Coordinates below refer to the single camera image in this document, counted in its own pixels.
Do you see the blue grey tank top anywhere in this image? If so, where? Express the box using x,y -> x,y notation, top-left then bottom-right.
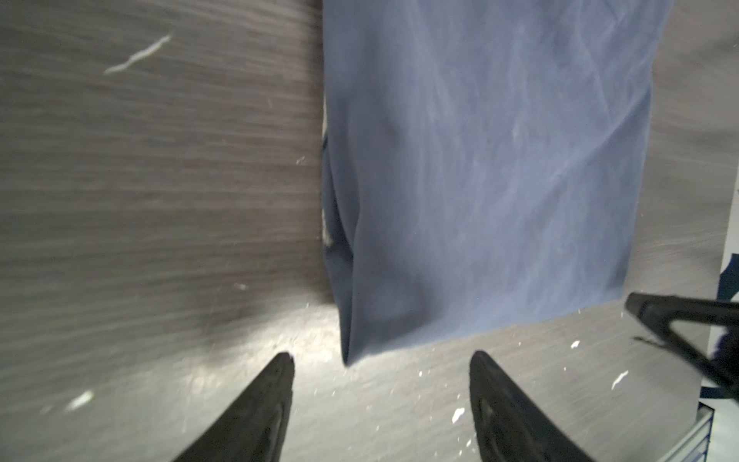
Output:
321,1 -> 672,366

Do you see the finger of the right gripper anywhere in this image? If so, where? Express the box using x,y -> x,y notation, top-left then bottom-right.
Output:
625,293 -> 738,400

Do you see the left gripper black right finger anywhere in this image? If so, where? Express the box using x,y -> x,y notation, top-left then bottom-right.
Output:
470,350 -> 593,462

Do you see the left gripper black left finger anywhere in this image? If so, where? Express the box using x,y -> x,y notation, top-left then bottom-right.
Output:
174,352 -> 294,462

